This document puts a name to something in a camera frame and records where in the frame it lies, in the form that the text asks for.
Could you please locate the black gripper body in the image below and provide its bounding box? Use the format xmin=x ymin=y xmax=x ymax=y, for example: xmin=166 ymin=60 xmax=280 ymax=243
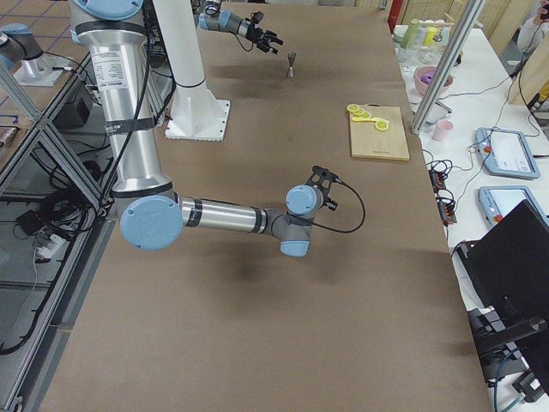
xmin=246 ymin=25 xmax=267 ymax=47
xmin=323 ymin=196 xmax=338 ymax=211

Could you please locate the steel jigger measuring cup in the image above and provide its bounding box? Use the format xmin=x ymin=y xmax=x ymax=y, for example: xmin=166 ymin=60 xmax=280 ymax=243
xmin=287 ymin=51 xmax=297 ymax=78

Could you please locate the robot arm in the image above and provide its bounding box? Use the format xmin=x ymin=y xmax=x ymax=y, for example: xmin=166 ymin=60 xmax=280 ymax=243
xmin=198 ymin=1 xmax=284 ymax=54
xmin=69 ymin=1 xmax=338 ymax=258

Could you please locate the pink plastic cup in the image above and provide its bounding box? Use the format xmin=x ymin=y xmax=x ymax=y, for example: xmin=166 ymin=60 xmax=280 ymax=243
xmin=431 ymin=119 xmax=454 ymax=142

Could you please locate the green cup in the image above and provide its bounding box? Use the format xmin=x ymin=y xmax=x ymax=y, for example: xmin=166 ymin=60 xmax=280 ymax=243
xmin=393 ymin=19 xmax=420 ymax=49

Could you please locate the yellow cup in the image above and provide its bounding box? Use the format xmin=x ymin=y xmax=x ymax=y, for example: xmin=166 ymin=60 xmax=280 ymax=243
xmin=424 ymin=27 xmax=439 ymax=45

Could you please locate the wooden cutting board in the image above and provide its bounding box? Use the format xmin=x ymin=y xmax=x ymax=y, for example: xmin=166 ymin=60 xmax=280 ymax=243
xmin=347 ymin=104 xmax=410 ymax=161

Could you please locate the lemon slice by knife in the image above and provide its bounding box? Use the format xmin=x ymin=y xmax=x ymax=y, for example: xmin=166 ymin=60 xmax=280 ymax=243
xmin=374 ymin=120 xmax=389 ymax=131

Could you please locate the yellow plastic knife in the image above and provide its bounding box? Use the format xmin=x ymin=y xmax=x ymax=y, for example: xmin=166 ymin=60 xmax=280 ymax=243
xmin=351 ymin=116 xmax=386 ymax=123

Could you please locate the black power strip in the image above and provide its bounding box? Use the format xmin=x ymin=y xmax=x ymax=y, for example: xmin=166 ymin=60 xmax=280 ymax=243
xmin=429 ymin=170 xmax=457 ymax=226

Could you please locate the pink bowl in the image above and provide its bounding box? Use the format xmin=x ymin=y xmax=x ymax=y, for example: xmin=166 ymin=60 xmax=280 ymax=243
xmin=413 ymin=65 xmax=454 ymax=96

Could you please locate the lower teach pendant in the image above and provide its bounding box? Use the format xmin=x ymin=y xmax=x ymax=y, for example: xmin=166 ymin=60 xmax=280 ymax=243
xmin=478 ymin=185 xmax=538 ymax=227

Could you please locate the teach pendant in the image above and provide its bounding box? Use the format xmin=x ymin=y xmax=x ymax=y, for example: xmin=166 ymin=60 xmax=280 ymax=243
xmin=474 ymin=127 xmax=540 ymax=180
xmin=478 ymin=185 xmax=538 ymax=227

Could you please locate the upper teach pendant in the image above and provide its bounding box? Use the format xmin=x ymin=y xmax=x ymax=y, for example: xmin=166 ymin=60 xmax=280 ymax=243
xmin=474 ymin=127 xmax=540 ymax=180

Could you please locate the black monitor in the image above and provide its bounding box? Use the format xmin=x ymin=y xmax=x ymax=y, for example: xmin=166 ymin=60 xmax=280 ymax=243
xmin=456 ymin=200 xmax=548 ymax=391

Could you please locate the seated person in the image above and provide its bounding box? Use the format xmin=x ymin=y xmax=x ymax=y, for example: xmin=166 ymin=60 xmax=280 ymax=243
xmin=516 ymin=1 xmax=548 ymax=54

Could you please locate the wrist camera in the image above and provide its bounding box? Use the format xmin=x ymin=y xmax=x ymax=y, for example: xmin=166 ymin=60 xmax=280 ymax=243
xmin=306 ymin=166 xmax=340 ymax=197
xmin=250 ymin=11 xmax=264 ymax=25

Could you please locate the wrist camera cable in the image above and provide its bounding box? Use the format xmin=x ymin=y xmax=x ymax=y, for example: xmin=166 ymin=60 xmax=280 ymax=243
xmin=233 ymin=29 xmax=258 ymax=53
xmin=306 ymin=178 xmax=366 ymax=234

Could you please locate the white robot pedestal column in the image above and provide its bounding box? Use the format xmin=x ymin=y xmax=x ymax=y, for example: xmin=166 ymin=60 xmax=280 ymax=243
xmin=153 ymin=0 xmax=218 ymax=109

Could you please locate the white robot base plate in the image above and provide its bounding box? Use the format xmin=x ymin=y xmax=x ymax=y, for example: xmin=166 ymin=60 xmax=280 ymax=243
xmin=166 ymin=98 xmax=231 ymax=142

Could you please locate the aluminium frame post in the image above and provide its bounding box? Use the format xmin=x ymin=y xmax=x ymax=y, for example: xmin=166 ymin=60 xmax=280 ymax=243
xmin=410 ymin=0 xmax=486 ymax=135

